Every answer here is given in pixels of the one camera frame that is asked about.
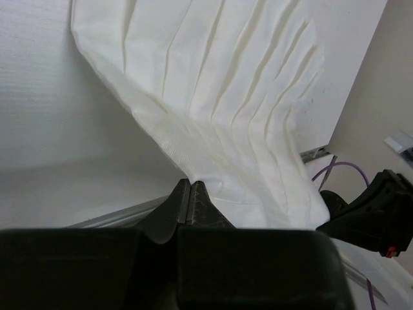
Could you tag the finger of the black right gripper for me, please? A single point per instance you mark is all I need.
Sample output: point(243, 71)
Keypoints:
point(379, 220)

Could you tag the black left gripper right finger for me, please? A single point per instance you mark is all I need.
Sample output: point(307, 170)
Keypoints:
point(229, 268)

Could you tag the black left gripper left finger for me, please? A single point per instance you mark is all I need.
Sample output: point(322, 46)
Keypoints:
point(96, 268)

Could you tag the white pleated skirt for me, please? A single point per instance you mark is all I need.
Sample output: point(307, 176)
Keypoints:
point(216, 84)

